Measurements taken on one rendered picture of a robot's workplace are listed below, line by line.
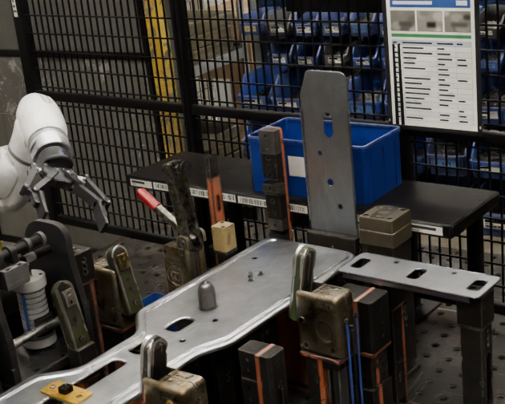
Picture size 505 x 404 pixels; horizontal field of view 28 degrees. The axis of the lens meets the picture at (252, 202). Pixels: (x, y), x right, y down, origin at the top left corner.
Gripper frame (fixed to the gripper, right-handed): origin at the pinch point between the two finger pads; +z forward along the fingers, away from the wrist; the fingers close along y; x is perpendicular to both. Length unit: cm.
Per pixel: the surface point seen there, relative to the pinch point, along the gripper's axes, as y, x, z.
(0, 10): -53, -71, -229
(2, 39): -57, -83, -226
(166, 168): -5.5, 24.7, 11.9
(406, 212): -49, 37, 28
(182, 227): -11.1, 16.7, 18.3
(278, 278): -24.8, 20.6, 34.0
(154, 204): -8.2, 15.1, 10.6
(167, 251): -11.3, 10.2, 18.2
